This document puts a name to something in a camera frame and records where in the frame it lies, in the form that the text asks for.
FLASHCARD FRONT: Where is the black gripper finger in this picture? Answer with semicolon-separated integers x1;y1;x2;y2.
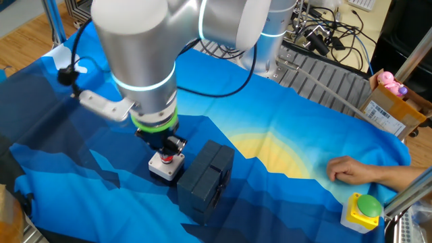
163;134;188;160
134;130;151;148

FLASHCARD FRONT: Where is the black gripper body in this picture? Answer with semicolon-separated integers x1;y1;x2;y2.
144;126;180;153

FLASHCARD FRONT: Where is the red push button grey box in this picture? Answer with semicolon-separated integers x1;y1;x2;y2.
148;151;186;182

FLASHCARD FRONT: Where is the dark grey block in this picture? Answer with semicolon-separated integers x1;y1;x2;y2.
176;139;236;226

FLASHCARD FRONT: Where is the green push button yellow box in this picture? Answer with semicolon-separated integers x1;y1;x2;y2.
340;192;385;234

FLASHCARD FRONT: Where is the person's forearm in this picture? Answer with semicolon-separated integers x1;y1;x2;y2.
381;164;429;193

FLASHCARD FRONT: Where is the person's hand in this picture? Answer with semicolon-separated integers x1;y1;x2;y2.
326;155;386;186

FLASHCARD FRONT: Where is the blue landscape print cloth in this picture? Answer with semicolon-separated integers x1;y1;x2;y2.
0;22;415;243

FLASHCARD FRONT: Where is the blue metal pole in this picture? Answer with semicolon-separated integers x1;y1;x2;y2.
42;0;68;48

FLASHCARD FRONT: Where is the brown paper package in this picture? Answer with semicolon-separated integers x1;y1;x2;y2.
0;184;26;243

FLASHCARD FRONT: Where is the pink toy figure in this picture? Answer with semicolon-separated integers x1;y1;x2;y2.
377;70;408;98

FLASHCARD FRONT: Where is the cardboard box with label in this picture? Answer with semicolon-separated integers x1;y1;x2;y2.
354;69;432;141

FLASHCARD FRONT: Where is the white keyboard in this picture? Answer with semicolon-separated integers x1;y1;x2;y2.
347;0;377;12

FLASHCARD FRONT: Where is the black cabinet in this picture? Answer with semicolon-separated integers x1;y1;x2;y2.
369;0;432;102

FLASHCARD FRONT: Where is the green flange ring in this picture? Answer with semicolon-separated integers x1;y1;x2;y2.
130;107;179;134

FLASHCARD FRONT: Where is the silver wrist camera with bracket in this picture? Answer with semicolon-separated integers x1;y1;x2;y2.
70;89;136;123

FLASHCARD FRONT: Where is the black striped aluminium frame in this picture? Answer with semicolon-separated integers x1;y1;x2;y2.
64;0;99;30

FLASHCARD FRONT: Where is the beige hose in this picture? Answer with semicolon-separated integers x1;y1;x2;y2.
276;57;392;132

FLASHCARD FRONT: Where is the black cable tangle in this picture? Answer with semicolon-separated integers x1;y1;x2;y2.
283;0;378;77

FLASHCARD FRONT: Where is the aluminium frame bar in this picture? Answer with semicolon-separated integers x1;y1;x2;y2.
384;165;432;219

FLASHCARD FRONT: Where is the perforated metal bracket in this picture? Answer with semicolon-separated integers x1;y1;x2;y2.
393;209;418;243

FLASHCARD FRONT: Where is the aluminium frame post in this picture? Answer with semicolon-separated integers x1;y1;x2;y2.
394;25;432;84

